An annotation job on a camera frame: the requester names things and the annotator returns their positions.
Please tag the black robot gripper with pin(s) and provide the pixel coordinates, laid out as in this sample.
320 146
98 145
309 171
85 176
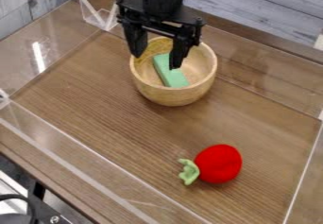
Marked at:
166 17

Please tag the red plush strawberry toy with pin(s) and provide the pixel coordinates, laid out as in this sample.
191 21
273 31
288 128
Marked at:
217 165

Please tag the green rectangular block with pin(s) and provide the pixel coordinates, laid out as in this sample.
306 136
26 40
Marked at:
173 78

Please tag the light wooden bowl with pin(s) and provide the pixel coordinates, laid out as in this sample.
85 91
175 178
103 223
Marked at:
199 68

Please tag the clear acrylic corner bracket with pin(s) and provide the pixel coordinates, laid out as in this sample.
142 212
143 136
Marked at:
105 19

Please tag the clear acrylic tray wall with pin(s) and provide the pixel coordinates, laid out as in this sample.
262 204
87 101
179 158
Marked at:
98 187

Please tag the black table leg bracket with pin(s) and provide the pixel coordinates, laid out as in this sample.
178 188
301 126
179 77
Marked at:
46 215

